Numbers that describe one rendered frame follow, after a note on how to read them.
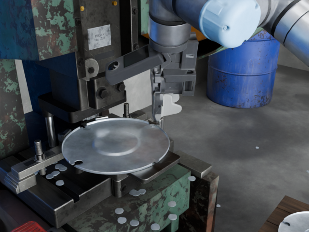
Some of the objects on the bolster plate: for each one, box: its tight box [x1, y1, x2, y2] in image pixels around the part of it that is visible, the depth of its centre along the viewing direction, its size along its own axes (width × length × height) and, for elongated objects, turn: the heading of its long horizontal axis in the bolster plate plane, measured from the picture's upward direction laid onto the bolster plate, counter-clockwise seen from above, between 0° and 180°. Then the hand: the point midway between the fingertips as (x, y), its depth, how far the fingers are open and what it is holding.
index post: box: [154, 116, 165, 132], centre depth 112 cm, size 3×3×10 cm
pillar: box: [45, 116, 57, 147], centre depth 104 cm, size 2×2×14 cm
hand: (154, 115), depth 79 cm, fingers closed
